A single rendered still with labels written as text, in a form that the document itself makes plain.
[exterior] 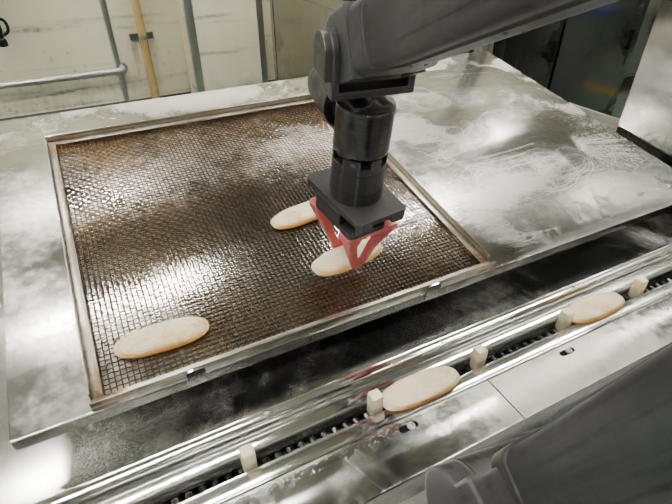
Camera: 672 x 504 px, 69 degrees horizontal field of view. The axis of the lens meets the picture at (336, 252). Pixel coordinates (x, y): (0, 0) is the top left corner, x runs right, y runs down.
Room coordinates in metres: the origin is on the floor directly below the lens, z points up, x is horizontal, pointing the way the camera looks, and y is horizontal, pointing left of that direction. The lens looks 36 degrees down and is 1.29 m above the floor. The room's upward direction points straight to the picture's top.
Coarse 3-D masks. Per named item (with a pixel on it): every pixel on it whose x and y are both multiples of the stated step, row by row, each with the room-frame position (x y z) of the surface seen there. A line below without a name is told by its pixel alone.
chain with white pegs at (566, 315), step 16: (640, 288) 0.51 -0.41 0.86; (560, 320) 0.45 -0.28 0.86; (544, 336) 0.45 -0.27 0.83; (480, 352) 0.39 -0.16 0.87; (496, 352) 0.41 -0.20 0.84; (464, 368) 0.39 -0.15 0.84; (368, 400) 0.33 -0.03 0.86; (352, 416) 0.32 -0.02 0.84; (368, 416) 0.32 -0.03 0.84; (320, 432) 0.30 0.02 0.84; (240, 448) 0.27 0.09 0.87; (288, 448) 0.29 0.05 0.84; (256, 464) 0.26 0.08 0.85; (208, 480) 0.25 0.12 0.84; (176, 496) 0.24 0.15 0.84; (192, 496) 0.24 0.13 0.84
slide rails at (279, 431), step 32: (608, 288) 0.52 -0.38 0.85; (544, 320) 0.46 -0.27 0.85; (608, 320) 0.46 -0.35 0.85; (448, 352) 0.41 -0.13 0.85; (512, 352) 0.41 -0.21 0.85; (384, 384) 0.36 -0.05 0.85; (320, 416) 0.32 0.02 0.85; (384, 416) 0.32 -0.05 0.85; (224, 448) 0.28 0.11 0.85; (256, 448) 0.28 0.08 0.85; (320, 448) 0.28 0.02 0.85; (160, 480) 0.25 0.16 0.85; (192, 480) 0.25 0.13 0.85; (256, 480) 0.25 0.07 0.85
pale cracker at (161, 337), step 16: (176, 320) 0.40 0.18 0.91; (192, 320) 0.40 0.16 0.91; (128, 336) 0.37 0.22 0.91; (144, 336) 0.37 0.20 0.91; (160, 336) 0.37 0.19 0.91; (176, 336) 0.38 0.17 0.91; (192, 336) 0.38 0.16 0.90; (128, 352) 0.36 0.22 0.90; (144, 352) 0.36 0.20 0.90; (160, 352) 0.36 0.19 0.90
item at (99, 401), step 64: (128, 128) 0.79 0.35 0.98; (192, 128) 0.81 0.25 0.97; (320, 128) 0.84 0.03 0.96; (64, 192) 0.61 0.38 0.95; (128, 192) 0.63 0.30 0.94; (256, 192) 0.65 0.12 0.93; (64, 256) 0.48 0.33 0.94; (192, 256) 0.51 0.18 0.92; (256, 256) 0.51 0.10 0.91; (256, 320) 0.41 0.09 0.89; (320, 320) 0.42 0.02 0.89
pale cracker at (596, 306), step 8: (592, 296) 0.50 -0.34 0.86; (600, 296) 0.50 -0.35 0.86; (608, 296) 0.50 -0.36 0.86; (616, 296) 0.50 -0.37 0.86; (576, 304) 0.48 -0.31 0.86; (584, 304) 0.48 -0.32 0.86; (592, 304) 0.48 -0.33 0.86; (600, 304) 0.48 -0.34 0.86; (608, 304) 0.48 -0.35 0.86; (616, 304) 0.48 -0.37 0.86; (576, 312) 0.47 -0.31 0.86; (584, 312) 0.46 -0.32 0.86; (592, 312) 0.46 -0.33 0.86; (600, 312) 0.47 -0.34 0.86; (608, 312) 0.47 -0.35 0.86; (576, 320) 0.45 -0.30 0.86; (584, 320) 0.45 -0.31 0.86; (592, 320) 0.46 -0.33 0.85
